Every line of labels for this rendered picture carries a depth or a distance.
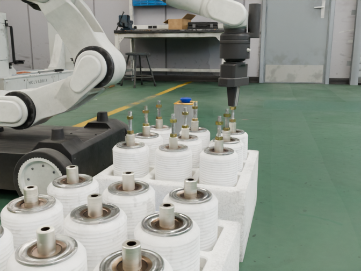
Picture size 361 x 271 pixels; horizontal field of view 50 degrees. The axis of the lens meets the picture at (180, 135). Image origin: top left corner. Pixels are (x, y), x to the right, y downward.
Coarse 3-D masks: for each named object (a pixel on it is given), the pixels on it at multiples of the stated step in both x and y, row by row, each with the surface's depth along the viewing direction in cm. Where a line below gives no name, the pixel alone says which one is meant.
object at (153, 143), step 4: (160, 136) 114; (136, 140) 110; (140, 140) 110; (144, 140) 109; (148, 140) 110; (152, 140) 110; (156, 140) 111; (160, 140) 112; (148, 144) 109; (152, 144) 110; (156, 144) 111; (160, 144) 112; (152, 148) 110; (156, 148) 111; (152, 152) 110; (152, 156) 111; (152, 160) 111; (152, 164) 111
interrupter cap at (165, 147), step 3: (165, 144) 102; (168, 144) 102; (180, 144) 102; (159, 147) 99; (162, 147) 99; (165, 147) 99; (168, 147) 100; (180, 147) 100; (183, 147) 99; (186, 147) 99; (162, 150) 97; (165, 150) 96; (168, 150) 96; (171, 150) 96; (174, 150) 96; (177, 150) 96; (180, 150) 96; (183, 150) 97
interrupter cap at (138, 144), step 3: (123, 141) 105; (135, 141) 106; (138, 141) 105; (141, 141) 105; (117, 144) 102; (120, 144) 102; (123, 144) 103; (135, 144) 104; (138, 144) 103; (141, 144) 103; (144, 144) 102; (120, 147) 100; (123, 147) 99; (126, 147) 99; (129, 147) 99; (132, 147) 99; (135, 147) 99; (138, 147) 100
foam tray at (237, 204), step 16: (256, 160) 118; (96, 176) 99; (112, 176) 99; (192, 176) 100; (240, 176) 99; (256, 176) 122; (160, 192) 95; (224, 192) 90; (240, 192) 89; (256, 192) 127; (224, 208) 91; (240, 208) 90; (240, 240) 92; (240, 256) 92
